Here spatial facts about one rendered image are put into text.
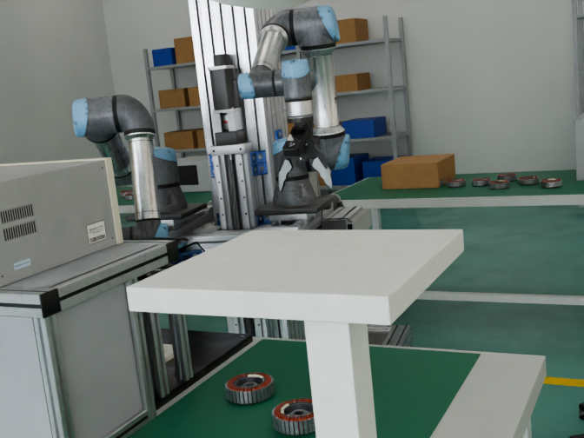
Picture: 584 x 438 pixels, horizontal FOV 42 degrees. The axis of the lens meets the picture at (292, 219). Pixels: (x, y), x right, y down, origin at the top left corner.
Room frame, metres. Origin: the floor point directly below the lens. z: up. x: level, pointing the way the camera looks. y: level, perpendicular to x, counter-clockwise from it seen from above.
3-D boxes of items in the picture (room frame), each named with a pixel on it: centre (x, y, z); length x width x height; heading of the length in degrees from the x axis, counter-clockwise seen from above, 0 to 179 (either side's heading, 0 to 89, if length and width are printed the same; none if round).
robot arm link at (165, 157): (2.76, 0.46, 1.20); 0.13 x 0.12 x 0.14; 93
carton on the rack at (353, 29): (8.36, -0.78, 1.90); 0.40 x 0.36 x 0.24; 154
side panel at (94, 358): (1.48, 0.42, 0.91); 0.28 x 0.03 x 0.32; 153
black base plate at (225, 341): (1.97, 0.54, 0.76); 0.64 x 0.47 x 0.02; 63
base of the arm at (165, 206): (2.76, 0.45, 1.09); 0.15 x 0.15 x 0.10
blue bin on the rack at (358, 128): (8.29, -0.89, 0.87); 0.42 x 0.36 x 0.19; 155
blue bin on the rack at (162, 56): (9.37, 1.23, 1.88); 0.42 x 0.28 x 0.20; 151
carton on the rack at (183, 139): (9.35, 1.16, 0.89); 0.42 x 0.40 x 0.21; 61
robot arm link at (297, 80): (2.09, -0.05, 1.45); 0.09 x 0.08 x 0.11; 169
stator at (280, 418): (1.48, 0.03, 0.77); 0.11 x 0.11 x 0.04
